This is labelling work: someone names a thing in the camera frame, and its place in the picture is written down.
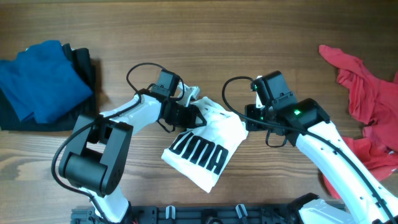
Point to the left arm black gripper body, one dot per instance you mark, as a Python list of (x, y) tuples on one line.
[(179, 114)]

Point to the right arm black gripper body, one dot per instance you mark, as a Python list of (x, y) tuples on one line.
[(260, 112)]

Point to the white t-shirt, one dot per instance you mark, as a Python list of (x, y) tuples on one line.
[(202, 153)]

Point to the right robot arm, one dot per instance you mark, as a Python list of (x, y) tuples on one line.
[(307, 126)]

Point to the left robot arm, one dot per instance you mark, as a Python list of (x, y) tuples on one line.
[(91, 161)]

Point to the black folded garment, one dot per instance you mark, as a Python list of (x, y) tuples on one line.
[(81, 61)]

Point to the red t-shirt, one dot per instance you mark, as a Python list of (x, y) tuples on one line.
[(373, 102)]

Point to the blue folded shirt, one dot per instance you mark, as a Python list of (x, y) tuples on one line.
[(41, 83)]

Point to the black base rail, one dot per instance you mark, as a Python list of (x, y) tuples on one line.
[(270, 213)]

